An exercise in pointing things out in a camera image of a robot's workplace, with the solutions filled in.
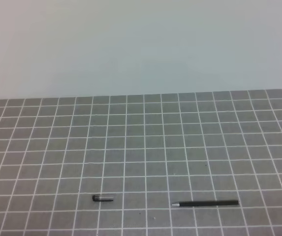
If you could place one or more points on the black clear pen cap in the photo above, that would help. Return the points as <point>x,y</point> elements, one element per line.
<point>102,198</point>

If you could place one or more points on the black pen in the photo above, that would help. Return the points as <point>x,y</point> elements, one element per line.
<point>206,203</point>

